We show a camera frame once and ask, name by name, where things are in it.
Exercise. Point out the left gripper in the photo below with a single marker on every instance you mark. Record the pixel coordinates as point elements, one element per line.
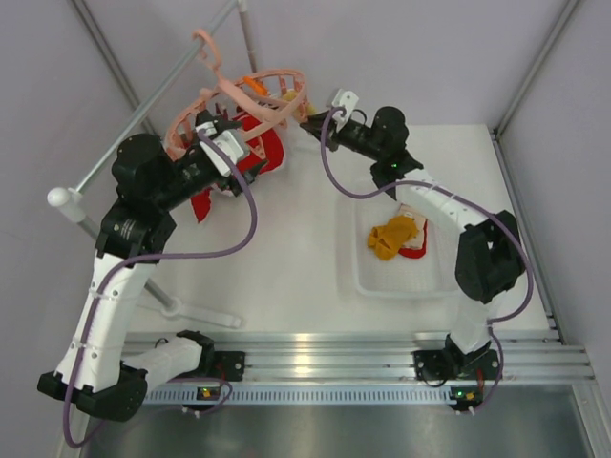
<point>220,123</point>

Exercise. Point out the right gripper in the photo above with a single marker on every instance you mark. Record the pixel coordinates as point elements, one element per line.
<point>332,135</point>

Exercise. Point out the pink round clip hanger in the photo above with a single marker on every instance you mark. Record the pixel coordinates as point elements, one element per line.
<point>270,111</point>

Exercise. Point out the mustard yellow sock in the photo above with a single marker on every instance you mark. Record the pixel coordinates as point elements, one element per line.
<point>385,241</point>

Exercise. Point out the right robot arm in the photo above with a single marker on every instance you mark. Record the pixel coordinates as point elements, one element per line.
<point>491,268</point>

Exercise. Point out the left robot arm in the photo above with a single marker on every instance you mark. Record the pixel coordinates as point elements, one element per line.
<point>93,376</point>

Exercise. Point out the orange clip on hanger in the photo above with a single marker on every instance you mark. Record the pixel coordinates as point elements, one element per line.
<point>256,86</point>

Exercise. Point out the pale yellow hanging sock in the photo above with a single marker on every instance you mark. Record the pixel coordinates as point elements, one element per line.
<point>304,110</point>

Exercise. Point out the red hanging clothes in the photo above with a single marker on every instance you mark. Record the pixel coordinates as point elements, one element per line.
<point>274,153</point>

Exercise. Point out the red beige patterned sock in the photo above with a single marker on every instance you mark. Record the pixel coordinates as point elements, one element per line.
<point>416,248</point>

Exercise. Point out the metal clothes rack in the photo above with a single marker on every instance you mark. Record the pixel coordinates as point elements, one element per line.
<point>67,201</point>

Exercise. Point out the white plastic tray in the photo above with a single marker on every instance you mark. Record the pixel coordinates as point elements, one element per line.
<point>430,277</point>

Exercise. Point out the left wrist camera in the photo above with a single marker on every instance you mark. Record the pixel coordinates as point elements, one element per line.
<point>222,147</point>

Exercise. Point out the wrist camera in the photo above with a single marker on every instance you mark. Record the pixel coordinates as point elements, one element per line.
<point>222,147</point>
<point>345,101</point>

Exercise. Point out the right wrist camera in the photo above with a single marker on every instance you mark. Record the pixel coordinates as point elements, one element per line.
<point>345,101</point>

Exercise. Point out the aluminium mounting rail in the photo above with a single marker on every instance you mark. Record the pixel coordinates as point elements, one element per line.
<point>366,369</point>

